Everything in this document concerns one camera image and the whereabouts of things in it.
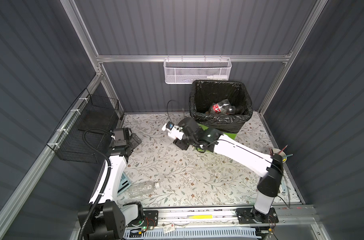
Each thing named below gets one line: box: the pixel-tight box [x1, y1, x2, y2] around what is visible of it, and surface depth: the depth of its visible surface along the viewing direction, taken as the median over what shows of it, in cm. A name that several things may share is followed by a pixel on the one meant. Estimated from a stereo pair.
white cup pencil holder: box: [272, 148, 288, 163], surface depth 88 cm
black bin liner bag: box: [189, 80, 253, 134], surface depth 88 cm
